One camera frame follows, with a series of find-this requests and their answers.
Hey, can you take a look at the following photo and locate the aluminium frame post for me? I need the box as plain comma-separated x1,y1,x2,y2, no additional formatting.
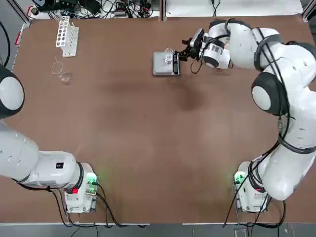
301,0,316,23
18,0,32,28

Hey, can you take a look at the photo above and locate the aluminium profile mast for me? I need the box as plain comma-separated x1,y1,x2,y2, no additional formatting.
159,0,166,22

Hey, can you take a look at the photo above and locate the black base cable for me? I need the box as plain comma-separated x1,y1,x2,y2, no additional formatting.
223,181,239,228
95,182,151,228

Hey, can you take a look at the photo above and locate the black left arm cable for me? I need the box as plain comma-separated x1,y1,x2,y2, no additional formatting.
0,21,11,68

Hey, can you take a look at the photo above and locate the large glass beaker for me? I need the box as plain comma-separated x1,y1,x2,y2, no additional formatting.
51,60,73,85

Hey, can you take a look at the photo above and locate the white test tube rack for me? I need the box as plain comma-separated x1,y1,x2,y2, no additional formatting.
55,15,80,58

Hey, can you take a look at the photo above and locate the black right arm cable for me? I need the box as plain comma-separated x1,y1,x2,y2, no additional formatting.
190,19,296,139

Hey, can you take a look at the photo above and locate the silver digital balance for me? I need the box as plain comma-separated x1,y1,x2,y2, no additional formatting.
152,51,182,76

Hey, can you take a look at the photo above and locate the black left base cable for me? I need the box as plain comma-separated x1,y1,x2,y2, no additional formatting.
95,182,151,228

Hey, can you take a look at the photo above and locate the black right base cable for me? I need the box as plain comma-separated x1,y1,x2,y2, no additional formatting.
223,181,239,228

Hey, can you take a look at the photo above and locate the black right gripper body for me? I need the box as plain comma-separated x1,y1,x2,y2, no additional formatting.
186,39,199,59

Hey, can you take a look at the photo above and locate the black desk equipment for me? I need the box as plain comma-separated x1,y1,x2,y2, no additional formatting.
34,0,99,13

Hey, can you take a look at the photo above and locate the small glass beaker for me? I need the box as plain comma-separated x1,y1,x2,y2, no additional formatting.
164,47,175,66

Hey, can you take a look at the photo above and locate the black cable bundle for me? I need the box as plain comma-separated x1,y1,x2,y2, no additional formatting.
48,0,160,20

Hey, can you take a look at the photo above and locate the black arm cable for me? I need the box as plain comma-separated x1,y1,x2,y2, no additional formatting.
0,21,11,68
190,19,296,139

